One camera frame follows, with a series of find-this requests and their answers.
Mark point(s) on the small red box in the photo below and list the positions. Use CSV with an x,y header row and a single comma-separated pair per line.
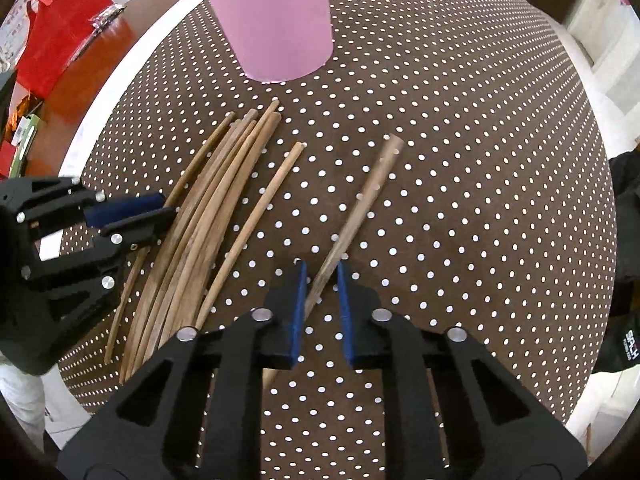
x,y
7,157

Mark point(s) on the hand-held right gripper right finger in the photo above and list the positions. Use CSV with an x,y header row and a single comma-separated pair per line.
x,y
345,310

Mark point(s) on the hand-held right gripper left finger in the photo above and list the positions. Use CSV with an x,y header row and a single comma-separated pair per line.
x,y
299,305

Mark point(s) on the green box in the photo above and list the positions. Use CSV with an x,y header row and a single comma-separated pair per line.
x,y
27,130

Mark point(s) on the person's light trousers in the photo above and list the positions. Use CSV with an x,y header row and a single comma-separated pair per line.
x,y
20,395

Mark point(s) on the orange packet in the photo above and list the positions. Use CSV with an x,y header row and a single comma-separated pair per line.
x,y
22,105

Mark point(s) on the black jacket with white print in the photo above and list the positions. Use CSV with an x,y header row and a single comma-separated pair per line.
x,y
625,260

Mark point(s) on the clear packet of pens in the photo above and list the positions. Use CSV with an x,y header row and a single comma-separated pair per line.
x,y
107,16

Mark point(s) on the pink cup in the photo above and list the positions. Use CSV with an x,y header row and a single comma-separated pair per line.
x,y
270,20

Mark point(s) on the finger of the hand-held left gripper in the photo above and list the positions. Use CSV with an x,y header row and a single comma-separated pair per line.
x,y
145,225
125,208

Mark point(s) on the red bag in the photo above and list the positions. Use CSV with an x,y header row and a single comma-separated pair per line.
x,y
55,50

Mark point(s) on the white table liner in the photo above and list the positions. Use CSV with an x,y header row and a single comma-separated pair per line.
x,y
100,105

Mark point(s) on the bundle of wooden chopsticks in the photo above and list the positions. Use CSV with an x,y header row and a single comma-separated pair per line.
x,y
200,230

